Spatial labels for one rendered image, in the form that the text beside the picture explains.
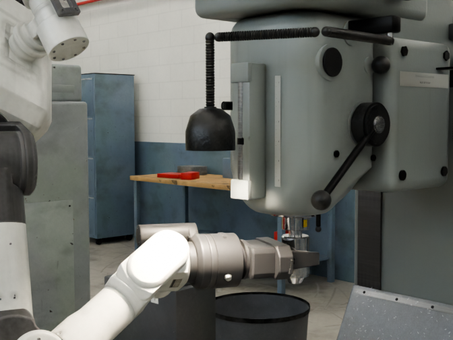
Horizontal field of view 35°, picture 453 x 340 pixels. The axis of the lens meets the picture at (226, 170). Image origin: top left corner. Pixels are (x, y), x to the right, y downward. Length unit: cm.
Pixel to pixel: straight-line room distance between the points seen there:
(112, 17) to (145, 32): 75
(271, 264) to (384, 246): 46
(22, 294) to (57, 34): 38
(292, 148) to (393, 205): 49
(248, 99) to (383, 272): 62
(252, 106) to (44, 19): 34
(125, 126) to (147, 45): 100
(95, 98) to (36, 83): 721
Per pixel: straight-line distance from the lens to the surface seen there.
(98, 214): 844
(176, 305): 143
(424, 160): 128
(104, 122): 842
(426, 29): 131
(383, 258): 156
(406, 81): 123
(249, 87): 109
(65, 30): 110
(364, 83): 117
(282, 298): 348
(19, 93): 112
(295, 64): 109
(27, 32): 115
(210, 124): 99
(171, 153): 828
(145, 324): 151
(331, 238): 647
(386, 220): 155
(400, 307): 154
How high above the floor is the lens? 146
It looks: 4 degrees down
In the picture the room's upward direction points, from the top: straight up
